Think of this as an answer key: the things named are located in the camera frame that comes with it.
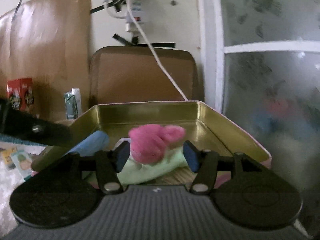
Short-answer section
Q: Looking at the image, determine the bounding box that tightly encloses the green white carton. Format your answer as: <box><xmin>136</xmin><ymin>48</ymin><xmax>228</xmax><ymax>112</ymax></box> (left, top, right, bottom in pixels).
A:
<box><xmin>63</xmin><ymin>88</ymin><xmax>82</xmax><ymax>120</ymax></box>

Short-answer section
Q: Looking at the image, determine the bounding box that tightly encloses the teal tissue pack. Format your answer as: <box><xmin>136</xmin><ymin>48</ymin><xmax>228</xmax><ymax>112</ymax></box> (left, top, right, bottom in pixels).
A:
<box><xmin>10</xmin><ymin>150</ymin><xmax>32</xmax><ymax>180</ymax></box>

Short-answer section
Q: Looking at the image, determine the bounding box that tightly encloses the pink fluffy ball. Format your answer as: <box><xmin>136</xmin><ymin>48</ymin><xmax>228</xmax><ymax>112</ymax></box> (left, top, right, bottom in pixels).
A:
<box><xmin>129</xmin><ymin>124</ymin><xmax>185</xmax><ymax>165</ymax></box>

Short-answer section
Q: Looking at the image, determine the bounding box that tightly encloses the pink tin box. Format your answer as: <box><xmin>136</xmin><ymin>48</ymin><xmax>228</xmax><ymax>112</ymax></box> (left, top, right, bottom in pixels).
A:
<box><xmin>30</xmin><ymin>100</ymin><xmax>273</xmax><ymax>190</ymax></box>

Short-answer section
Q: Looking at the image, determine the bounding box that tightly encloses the green cloth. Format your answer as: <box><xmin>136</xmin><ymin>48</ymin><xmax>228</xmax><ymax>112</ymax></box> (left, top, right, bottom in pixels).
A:
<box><xmin>117</xmin><ymin>146</ymin><xmax>188</xmax><ymax>185</ymax></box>

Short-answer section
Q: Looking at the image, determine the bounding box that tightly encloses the white power strip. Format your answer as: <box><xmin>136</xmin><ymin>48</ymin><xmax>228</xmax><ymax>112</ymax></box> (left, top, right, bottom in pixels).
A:
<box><xmin>125</xmin><ymin>0</ymin><xmax>148</xmax><ymax>33</ymax></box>

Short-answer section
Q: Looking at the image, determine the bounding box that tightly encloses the yellow tissue pack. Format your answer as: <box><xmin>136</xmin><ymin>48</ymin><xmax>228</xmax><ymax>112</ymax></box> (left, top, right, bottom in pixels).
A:
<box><xmin>1</xmin><ymin>147</ymin><xmax>17</xmax><ymax>170</ymax></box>

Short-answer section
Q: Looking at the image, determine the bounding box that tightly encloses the teal woven placemat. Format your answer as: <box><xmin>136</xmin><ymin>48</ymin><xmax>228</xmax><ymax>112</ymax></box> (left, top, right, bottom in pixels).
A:
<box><xmin>0</xmin><ymin>134</ymin><xmax>46</xmax><ymax>146</ymax></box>

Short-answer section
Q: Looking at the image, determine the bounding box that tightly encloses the blue roll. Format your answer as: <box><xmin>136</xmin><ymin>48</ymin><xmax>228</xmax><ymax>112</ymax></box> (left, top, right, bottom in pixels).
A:
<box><xmin>66</xmin><ymin>131</ymin><xmax>109</xmax><ymax>157</ymax></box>

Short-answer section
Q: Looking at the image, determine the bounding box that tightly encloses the wood pattern board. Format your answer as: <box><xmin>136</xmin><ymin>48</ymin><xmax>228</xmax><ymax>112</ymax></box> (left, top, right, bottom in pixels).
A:
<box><xmin>1</xmin><ymin>0</ymin><xmax>91</xmax><ymax>121</ymax></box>

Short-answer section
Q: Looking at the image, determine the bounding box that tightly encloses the red cereal box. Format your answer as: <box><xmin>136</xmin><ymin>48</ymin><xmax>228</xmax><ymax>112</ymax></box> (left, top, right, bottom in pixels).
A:
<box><xmin>7</xmin><ymin>77</ymin><xmax>34</xmax><ymax>113</ymax></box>

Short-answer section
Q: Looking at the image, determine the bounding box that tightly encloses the white power cable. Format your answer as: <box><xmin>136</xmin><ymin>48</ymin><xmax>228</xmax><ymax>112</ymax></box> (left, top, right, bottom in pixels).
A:
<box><xmin>126</xmin><ymin>0</ymin><xmax>189</xmax><ymax>101</ymax></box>

